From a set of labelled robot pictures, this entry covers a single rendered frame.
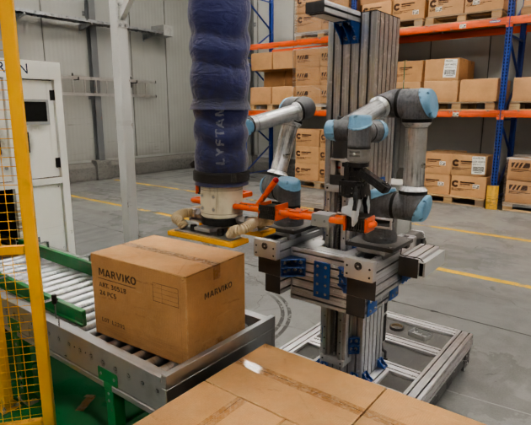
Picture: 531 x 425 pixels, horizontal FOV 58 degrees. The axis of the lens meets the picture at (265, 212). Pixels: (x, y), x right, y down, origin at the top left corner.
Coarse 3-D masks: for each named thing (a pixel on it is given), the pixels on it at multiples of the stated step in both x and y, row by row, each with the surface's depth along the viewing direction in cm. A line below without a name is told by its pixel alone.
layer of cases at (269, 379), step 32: (256, 352) 213; (288, 352) 213; (224, 384) 189; (256, 384) 189; (288, 384) 189; (320, 384) 189; (352, 384) 189; (160, 416) 169; (192, 416) 169; (224, 416) 169; (256, 416) 169; (288, 416) 169; (320, 416) 169; (352, 416) 169; (384, 416) 169; (416, 416) 169; (448, 416) 169
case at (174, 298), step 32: (96, 256) 221; (128, 256) 217; (160, 256) 217; (192, 256) 217; (224, 256) 217; (96, 288) 226; (128, 288) 212; (160, 288) 201; (192, 288) 196; (224, 288) 214; (96, 320) 230; (128, 320) 216; (160, 320) 204; (192, 320) 198; (224, 320) 217; (160, 352) 208; (192, 352) 200
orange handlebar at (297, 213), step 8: (248, 192) 215; (192, 200) 200; (200, 200) 198; (240, 208) 186; (248, 208) 184; (256, 208) 182; (288, 208) 179; (296, 208) 176; (288, 216) 174; (296, 216) 172; (304, 216) 170; (336, 216) 168; (368, 224) 157; (376, 224) 159
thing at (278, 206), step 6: (258, 204) 180; (264, 204) 182; (270, 204) 183; (276, 204) 184; (282, 204) 178; (258, 210) 180; (264, 210) 179; (270, 210) 176; (276, 210) 176; (258, 216) 181; (264, 216) 178; (270, 216) 177; (276, 216) 176; (282, 216) 179
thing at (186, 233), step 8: (192, 224) 192; (168, 232) 195; (176, 232) 192; (184, 232) 192; (192, 232) 190; (200, 232) 190; (216, 232) 190; (200, 240) 185; (208, 240) 183; (216, 240) 181; (224, 240) 180; (232, 240) 180; (240, 240) 180; (248, 240) 184
